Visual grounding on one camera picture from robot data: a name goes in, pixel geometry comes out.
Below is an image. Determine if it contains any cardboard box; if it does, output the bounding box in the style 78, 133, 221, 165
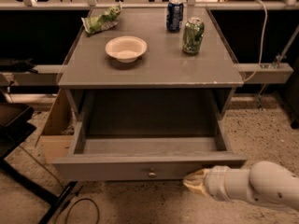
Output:
39, 90, 72, 164

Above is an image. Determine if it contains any black stand base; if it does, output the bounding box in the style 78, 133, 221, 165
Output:
0, 102, 77, 224

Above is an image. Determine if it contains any black floor cable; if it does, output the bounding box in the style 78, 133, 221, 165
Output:
18, 145, 101, 224

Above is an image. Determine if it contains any white hanging cable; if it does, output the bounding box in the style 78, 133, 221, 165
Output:
243, 0, 268, 83

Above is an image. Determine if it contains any green chip bag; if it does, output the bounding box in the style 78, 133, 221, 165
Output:
81, 3, 122, 35

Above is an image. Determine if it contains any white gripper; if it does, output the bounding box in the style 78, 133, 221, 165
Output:
183, 166, 251, 202

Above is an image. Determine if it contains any grey drawer cabinet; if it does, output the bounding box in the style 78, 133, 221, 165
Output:
59, 7, 243, 137

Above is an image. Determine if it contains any blue soda can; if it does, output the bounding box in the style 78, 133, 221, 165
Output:
166, 0, 184, 32

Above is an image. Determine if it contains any green soda can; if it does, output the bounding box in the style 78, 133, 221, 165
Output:
182, 17, 205, 55

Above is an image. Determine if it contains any grey top drawer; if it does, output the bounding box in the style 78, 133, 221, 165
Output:
53, 119, 246, 181

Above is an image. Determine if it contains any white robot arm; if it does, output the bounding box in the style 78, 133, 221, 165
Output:
183, 161, 299, 211

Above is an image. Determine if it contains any white paper bowl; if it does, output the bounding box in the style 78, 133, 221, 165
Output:
106, 36, 148, 63

